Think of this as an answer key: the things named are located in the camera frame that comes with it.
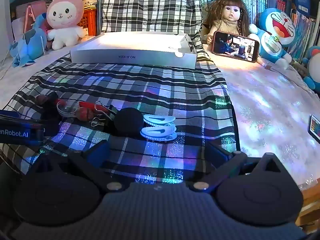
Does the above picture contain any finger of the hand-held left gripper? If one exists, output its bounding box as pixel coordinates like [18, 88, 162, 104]
[41, 100, 62, 137]

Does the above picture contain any pink and white bunny plush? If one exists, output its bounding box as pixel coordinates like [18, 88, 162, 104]
[47, 0, 87, 50]

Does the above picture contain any blue robot cat plush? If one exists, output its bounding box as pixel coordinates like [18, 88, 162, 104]
[249, 8, 297, 70]
[301, 45, 320, 93]

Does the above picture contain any white hair clip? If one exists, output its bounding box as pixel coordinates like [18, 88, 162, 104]
[143, 114, 175, 126]
[140, 124, 177, 142]

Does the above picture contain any smartphone in red case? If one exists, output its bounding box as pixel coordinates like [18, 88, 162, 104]
[212, 31, 260, 63]

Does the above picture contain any thin stick with brown tip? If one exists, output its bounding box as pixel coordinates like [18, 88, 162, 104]
[259, 59, 275, 71]

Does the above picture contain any dark red small object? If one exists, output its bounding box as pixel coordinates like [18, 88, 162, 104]
[79, 107, 95, 121]

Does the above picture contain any red crayon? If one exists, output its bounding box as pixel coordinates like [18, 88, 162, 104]
[79, 101, 110, 113]

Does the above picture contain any pink bag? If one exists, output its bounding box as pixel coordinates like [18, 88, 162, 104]
[16, 1, 48, 34]

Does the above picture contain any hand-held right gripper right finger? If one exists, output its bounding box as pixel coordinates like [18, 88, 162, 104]
[192, 142, 283, 193]

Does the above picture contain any black round cap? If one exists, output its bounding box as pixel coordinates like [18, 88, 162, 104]
[114, 107, 145, 137]

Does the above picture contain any red plastic crate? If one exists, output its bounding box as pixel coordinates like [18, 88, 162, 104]
[80, 9, 98, 37]

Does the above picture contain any clear plastic cup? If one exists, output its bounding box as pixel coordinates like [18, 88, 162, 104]
[57, 100, 78, 117]

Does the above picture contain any blue plush toy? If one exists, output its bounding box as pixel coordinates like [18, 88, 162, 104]
[10, 12, 48, 67]

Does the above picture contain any black and white plaid cloth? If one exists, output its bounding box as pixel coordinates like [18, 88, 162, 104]
[5, 0, 240, 183]

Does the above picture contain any shallow white cardboard box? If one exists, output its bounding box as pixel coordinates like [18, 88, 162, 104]
[70, 32, 198, 69]

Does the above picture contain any small screen device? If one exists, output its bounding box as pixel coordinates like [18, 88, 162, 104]
[308, 114, 320, 143]

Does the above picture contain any long-haired doll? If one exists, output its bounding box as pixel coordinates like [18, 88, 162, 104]
[201, 0, 252, 45]

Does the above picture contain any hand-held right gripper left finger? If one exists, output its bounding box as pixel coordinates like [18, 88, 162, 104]
[34, 140, 125, 193]

